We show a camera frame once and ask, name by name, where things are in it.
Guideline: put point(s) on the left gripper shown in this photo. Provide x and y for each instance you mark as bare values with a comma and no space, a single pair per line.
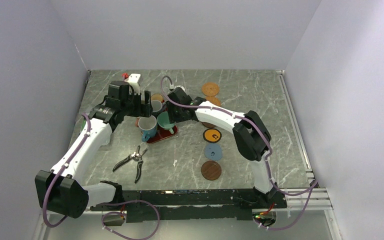
143,110

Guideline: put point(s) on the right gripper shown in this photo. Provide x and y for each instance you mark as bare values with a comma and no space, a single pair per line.
172,117

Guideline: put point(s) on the dark blue white mug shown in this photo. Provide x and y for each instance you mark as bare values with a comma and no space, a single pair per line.
157,107

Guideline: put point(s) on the teal green cup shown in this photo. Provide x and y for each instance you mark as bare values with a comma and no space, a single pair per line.
163,121

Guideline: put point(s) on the dark wood coaster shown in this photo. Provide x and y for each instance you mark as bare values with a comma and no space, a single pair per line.
208,125
211,170

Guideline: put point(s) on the woven rattan coaster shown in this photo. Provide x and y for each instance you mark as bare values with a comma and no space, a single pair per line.
210,89
214,100

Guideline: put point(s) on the orange black rubber coaster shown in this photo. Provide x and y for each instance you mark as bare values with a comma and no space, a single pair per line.
212,135

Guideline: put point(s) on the blue rubber coaster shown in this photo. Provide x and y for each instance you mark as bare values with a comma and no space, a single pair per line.
213,152

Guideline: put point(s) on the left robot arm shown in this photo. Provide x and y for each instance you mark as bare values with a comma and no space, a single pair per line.
59,189

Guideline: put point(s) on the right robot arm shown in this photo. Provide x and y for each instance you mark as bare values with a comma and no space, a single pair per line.
251,135

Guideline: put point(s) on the orange red cup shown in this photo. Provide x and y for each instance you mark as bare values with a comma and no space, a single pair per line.
157,97

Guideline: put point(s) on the red tray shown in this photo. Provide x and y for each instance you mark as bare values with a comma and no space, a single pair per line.
162,134

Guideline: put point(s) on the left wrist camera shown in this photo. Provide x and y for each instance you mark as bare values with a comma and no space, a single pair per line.
134,80

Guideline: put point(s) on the black handled pliers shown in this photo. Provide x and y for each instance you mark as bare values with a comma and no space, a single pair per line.
137,157

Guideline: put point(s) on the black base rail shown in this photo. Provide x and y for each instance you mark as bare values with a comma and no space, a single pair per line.
149,205

